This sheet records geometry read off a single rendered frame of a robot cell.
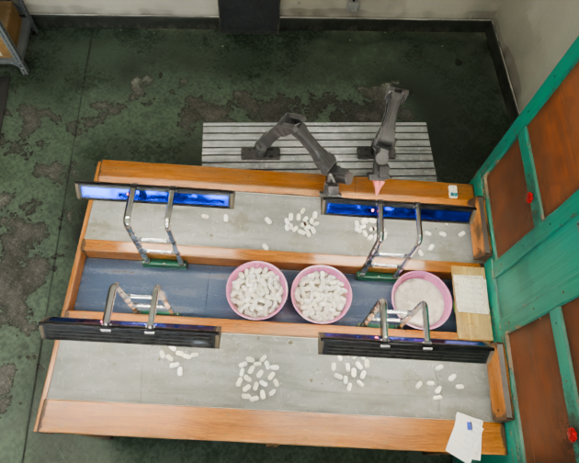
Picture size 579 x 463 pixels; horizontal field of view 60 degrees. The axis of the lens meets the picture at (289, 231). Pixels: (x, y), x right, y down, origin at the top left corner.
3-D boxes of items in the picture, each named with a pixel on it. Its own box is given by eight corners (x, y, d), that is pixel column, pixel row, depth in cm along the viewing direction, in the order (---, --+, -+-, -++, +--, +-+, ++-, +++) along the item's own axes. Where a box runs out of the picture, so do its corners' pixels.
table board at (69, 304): (107, 177, 258) (97, 161, 244) (111, 178, 258) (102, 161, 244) (48, 434, 207) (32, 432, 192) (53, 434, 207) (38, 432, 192)
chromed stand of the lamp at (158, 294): (135, 311, 220) (107, 277, 180) (181, 314, 221) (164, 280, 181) (127, 355, 212) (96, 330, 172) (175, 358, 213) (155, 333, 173)
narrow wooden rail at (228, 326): (73, 316, 220) (64, 309, 210) (482, 340, 226) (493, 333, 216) (71, 328, 218) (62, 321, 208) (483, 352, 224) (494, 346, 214)
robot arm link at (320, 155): (340, 160, 228) (297, 107, 217) (329, 174, 224) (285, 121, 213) (324, 163, 238) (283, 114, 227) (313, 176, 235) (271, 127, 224)
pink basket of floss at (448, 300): (374, 301, 229) (379, 295, 220) (414, 266, 237) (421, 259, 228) (416, 346, 221) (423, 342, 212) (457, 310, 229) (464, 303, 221)
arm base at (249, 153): (280, 151, 251) (280, 139, 254) (240, 151, 250) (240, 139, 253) (280, 160, 258) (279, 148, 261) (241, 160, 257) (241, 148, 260)
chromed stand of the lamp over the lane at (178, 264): (150, 229, 237) (127, 180, 197) (192, 231, 238) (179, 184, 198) (142, 266, 229) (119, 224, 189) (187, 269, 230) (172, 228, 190)
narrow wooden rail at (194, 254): (89, 247, 234) (82, 238, 224) (474, 271, 240) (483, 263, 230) (86, 258, 232) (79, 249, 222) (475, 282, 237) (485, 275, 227)
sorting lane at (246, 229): (98, 185, 241) (96, 182, 239) (472, 209, 246) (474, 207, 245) (85, 242, 228) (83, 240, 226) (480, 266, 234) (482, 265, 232)
